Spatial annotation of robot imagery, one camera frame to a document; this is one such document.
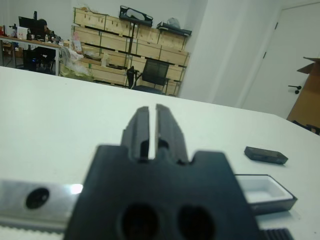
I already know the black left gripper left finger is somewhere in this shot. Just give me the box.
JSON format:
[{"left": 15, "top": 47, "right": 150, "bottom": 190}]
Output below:
[{"left": 121, "top": 106, "right": 151, "bottom": 163}]

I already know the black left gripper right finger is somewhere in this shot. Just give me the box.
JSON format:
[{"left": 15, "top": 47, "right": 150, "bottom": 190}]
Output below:
[{"left": 154, "top": 103, "right": 190, "bottom": 166}]

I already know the black rectangular camera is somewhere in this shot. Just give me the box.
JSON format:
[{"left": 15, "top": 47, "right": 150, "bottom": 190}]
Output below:
[{"left": 244, "top": 146, "right": 289, "bottom": 166}]

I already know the pink printed box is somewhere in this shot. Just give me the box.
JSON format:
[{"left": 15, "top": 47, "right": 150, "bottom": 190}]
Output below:
[{"left": 71, "top": 33, "right": 83, "bottom": 55}]

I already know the black box with white insert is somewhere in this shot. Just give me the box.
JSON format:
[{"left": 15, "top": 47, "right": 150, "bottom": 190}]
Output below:
[{"left": 234, "top": 173, "right": 298, "bottom": 216}]

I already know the brown cardboard box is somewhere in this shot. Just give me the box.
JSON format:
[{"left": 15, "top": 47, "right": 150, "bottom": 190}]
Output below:
[{"left": 286, "top": 56, "right": 320, "bottom": 129}]

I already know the white cardboard box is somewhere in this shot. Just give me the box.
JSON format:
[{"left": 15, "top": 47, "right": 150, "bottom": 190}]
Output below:
[{"left": 16, "top": 26, "right": 29, "bottom": 40}]

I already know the black office chair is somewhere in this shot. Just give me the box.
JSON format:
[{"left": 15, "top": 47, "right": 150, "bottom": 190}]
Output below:
[{"left": 126, "top": 58, "right": 174, "bottom": 95}]

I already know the yellow-green plastic bag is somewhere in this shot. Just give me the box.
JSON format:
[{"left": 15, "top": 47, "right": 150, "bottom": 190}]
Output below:
[{"left": 59, "top": 62, "right": 95, "bottom": 81}]

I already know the stack of wooden crates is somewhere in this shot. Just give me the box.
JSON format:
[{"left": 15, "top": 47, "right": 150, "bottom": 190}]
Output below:
[{"left": 71, "top": 6, "right": 191, "bottom": 98}]

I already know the white plastic bag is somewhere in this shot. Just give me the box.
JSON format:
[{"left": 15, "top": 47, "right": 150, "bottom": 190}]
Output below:
[{"left": 61, "top": 46, "right": 85, "bottom": 66}]

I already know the black flat tray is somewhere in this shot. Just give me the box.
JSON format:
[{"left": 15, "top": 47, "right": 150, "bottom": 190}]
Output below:
[{"left": 156, "top": 21, "right": 193, "bottom": 36}]

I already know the grey plastic bag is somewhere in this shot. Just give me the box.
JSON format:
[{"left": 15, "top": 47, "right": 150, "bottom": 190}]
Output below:
[{"left": 166, "top": 17, "right": 181, "bottom": 29}]

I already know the white door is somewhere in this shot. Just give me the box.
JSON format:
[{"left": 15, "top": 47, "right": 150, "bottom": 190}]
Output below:
[{"left": 241, "top": 5, "right": 320, "bottom": 120}]

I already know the black computer tower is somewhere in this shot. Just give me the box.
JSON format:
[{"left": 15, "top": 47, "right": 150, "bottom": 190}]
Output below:
[{"left": 23, "top": 49, "right": 38, "bottom": 71}]

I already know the person in dark clothes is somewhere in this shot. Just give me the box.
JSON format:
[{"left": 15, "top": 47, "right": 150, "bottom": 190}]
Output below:
[{"left": 31, "top": 19, "right": 56, "bottom": 70}]

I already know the desk with white legs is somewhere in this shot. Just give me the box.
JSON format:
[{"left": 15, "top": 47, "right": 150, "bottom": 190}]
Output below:
[{"left": 0, "top": 34, "right": 63, "bottom": 76}]

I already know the black computer monitor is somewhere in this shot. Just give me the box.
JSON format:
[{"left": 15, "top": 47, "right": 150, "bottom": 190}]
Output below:
[{"left": 18, "top": 15, "right": 41, "bottom": 38}]

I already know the black door handle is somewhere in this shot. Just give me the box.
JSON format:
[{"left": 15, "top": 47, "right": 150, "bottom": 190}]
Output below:
[{"left": 287, "top": 84, "right": 303, "bottom": 95}]

